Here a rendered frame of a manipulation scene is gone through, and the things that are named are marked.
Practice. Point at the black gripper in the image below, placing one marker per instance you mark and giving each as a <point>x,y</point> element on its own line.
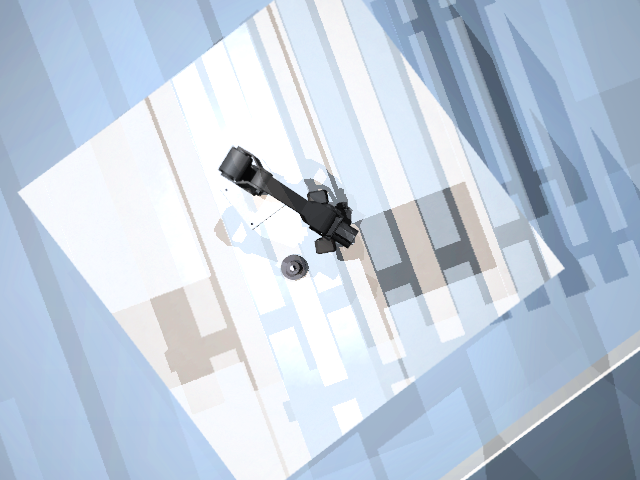
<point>322,245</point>

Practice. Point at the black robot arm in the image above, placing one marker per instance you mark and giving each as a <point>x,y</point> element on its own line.
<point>333,222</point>

